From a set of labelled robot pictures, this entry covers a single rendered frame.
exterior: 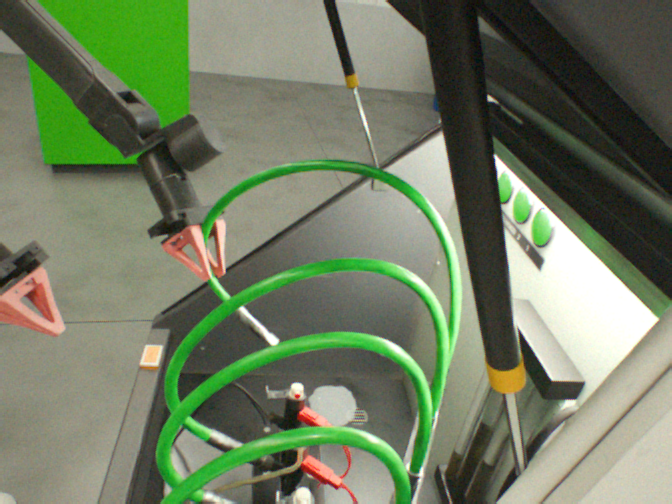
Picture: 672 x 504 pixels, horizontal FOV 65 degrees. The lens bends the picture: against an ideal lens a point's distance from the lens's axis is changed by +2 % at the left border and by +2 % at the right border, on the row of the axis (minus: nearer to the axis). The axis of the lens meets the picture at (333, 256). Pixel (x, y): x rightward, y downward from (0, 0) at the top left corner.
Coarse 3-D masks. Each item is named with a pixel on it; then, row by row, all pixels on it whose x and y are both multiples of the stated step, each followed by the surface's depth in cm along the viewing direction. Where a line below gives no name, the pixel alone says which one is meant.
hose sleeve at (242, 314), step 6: (234, 312) 78; (240, 312) 78; (246, 312) 79; (240, 318) 78; (246, 318) 78; (252, 318) 79; (246, 324) 79; (252, 324) 78; (258, 324) 79; (252, 330) 79; (258, 330) 79; (264, 330) 79; (258, 336) 79; (264, 336) 79
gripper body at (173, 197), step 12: (168, 180) 74; (156, 192) 74; (168, 192) 74; (180, 192) 74; (192, 192) 76; (168, 204) 74; (180, 204) 74; (192, 204) 75; (168, 216) 71; (180, 216) 72; (156, 228) 73; (168, 228) 75
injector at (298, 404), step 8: (288, 392) 72; (304, 392) 73; (288, 400) 72; (296, 400) 71; (304, 400) 72; (288, 408) 73; (296, 408) 72; (272, 416) 74; (280, 416) 75; (288, 416) 73; (296, 416) 73; (280, 424) 74; (288, 424) 74; (296, 424) 74
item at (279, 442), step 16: (288, 432) 41; (304, 432) 41; (320, 432) 41; (336, 432) 41; (352, 432) 41; (240, 448) 41; (256, 448) 41; (272, 448) 41; (288, 448) 41; (368, 448) 42; (384, 448) 42; (208, 464) 42; (224, 464) 41; (240, 464) 41; (400, 464) 44; (192, 480) 42; (208, 480) 42; (400, 480) 44; (176, 496) 43; (400, 496) 46
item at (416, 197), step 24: (288, 168) 64; (312, 168) 64; (336, 168) 63; (360, 168) 62; (240, 192) 68; (408, 192) 61; (216, 216) 71; (432, 216) 62; (456, 264) 64; (216, 288) 77; (456, 288) 66; (456, 312) 67; (456, 336) 69
